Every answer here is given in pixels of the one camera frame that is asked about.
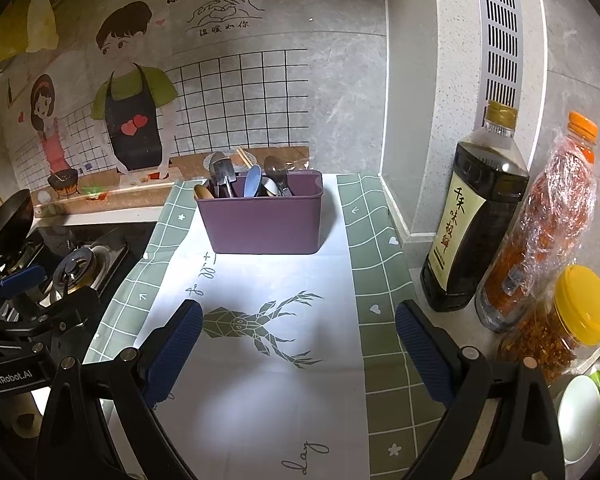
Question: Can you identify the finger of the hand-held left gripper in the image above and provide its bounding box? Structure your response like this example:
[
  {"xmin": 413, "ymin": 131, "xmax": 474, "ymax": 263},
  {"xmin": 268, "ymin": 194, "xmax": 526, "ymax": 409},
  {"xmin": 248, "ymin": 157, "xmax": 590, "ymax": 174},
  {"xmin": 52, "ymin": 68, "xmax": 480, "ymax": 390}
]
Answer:
[
  {"xmin": 32, "ymin": 287, "xmax": 101, "ymax": 358},
  {"xmin": 0, "ymin": 265, "xmax": 48, "ymax": 306}
]

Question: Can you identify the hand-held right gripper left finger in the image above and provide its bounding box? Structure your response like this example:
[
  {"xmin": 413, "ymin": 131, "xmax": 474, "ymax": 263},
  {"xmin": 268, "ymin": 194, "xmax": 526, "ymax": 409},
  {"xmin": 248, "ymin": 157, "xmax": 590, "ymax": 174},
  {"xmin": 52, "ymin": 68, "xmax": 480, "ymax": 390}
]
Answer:
[{"xmin": 37, "ymin": 299, "xmax": 204, "ymax": 480}]

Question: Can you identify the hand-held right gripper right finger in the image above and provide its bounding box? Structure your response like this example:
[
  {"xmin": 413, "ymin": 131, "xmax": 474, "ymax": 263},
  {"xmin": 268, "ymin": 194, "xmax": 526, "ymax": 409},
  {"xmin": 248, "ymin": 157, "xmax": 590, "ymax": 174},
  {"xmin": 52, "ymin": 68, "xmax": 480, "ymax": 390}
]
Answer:
[{"xmin": 395, "ymin": 299, "xmax": 566, "ymax": 480}]

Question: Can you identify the purple plastic utensil holder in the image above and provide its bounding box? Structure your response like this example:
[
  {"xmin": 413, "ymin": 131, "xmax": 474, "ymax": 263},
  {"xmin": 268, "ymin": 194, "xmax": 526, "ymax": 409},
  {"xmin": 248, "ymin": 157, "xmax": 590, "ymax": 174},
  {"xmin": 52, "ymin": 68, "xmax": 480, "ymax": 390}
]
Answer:
[{"xmin": 194, "ymin": 170, "xmax": 324, "ymax": 256}]

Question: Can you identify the blue rice spoon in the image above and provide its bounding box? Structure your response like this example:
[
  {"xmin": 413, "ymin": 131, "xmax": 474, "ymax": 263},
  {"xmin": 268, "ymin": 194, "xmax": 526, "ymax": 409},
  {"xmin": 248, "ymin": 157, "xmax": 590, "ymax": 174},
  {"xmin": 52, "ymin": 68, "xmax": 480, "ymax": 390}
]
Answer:
[{"xmin": 243, "ymin": 164, "xmax": 263, "ymax": 198}]

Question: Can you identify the dark spatula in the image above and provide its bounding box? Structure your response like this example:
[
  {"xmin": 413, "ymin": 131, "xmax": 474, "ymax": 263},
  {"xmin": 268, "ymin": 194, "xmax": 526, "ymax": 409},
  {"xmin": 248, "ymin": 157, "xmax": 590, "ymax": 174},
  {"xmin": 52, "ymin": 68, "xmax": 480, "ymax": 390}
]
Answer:
[{"xmin": 215, "ymin": 158, "xmax": 237, "ymax": 198}]

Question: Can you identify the black gas stove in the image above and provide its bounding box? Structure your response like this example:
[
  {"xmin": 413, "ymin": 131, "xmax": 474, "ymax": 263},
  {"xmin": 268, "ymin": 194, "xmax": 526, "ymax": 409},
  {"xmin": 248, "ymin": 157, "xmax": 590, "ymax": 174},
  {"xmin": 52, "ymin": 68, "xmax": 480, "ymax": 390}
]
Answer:
[{"xmin": 0, "ymin": 225, "xmax": 151, "ymax": 326}]

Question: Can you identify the black frying pan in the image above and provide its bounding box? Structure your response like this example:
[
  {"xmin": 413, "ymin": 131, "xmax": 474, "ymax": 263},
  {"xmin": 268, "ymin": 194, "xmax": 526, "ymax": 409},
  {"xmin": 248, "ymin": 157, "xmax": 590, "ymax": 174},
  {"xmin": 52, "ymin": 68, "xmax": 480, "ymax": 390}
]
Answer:
[{"xmin": 0, "ymin": 189, "xmax": 33, "ymax": 261}]

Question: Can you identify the green white printed tablecloth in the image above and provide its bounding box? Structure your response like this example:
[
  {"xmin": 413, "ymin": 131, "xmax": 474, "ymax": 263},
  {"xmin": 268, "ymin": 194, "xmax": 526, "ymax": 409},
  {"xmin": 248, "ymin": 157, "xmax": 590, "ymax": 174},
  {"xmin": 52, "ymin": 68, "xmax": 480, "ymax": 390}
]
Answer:
[{"xmin": 82, "ymin": 172, "xmax": 448, "ymax": 480}]

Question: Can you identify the dark soy sauce bottle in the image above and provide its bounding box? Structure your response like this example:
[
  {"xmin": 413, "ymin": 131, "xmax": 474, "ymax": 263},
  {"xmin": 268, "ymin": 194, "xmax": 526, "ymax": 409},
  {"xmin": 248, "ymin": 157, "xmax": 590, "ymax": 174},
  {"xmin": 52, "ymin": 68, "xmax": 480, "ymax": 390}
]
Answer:
[{"xmin": 420, "ymin": 101, "xmax": 530, "ymax": 313}]

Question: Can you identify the yellow-lidded chili jar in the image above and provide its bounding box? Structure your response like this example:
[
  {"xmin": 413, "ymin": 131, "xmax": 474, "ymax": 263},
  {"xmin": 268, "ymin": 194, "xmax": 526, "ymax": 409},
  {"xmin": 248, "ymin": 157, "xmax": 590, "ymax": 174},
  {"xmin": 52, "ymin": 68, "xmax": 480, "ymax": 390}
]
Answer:
[{"xmin": 497, "ymin": 266, "xmax": 600, "ymax": 386}]

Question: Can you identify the white bowl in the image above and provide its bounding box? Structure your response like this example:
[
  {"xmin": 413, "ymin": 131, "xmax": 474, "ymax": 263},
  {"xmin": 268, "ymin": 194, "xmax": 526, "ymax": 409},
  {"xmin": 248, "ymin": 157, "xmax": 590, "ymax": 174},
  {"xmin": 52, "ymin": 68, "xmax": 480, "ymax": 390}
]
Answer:
[{"xmin": 557, "ymin": 375, "xmax": 600, "ymax": 463}]

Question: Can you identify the orange-capped chili bottle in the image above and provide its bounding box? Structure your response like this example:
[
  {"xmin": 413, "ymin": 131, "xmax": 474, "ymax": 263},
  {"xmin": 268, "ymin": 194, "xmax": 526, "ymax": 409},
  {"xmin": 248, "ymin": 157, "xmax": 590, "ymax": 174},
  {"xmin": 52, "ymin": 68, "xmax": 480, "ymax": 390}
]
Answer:
[{"xmin": 475, "ymin": 111, "xmax": 600, "ymax": 333}]

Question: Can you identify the white vent grille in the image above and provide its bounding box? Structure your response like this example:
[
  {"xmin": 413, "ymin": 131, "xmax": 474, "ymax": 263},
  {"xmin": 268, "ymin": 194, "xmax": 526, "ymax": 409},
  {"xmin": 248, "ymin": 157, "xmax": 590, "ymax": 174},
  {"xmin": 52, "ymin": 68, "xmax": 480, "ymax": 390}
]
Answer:
[{"xmin": 472, "ymin": 0, "xmax": 523, "ymax": 106}]

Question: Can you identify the cartoon wall poster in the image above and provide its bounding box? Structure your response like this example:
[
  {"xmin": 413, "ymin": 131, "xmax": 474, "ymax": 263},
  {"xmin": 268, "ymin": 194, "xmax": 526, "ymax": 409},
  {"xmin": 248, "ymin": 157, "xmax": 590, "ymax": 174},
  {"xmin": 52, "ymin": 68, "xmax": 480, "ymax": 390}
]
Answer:
[{"xmin": 0, "ymin": 0, "xmax": 313, "ymax": 213}]

